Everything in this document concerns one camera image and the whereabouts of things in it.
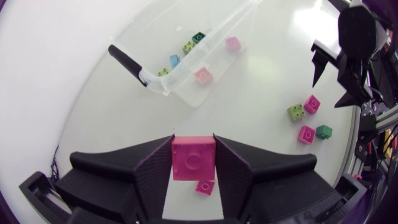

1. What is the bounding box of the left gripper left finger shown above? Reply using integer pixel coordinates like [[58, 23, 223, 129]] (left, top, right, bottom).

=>
[[54, 134, 175, 224]]

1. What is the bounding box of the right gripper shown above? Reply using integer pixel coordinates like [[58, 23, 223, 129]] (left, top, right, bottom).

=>
[[310, 39, 379, 109]]

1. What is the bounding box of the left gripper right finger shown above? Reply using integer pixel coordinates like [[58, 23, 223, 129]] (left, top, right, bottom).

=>
[[213, 134, 336, 224]]

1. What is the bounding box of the pink toy brick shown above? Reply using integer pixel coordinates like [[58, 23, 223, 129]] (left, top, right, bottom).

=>
[[303, 95, 322, 115], [224, 36, 242, 52], [297, 125, 317, 146], [194, 67, 214, 85], [170, 135, 217, 182], [195, 179, 216, 197]]

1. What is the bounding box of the clear plastic container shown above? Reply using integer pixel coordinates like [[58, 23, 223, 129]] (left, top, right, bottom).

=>
[[108, 0, 264, 108]]

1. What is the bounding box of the dark green toy brick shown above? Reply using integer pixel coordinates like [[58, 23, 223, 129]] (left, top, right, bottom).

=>
[[315, 124, 333, 141], [191, 31, 206, 44]]

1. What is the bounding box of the blue toy brick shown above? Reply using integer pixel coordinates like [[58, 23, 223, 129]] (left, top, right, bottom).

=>
[[169, 54, 182, 69]]

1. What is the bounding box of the blue cable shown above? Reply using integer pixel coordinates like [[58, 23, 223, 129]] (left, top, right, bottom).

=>
[[50, 144, 60, 184]]

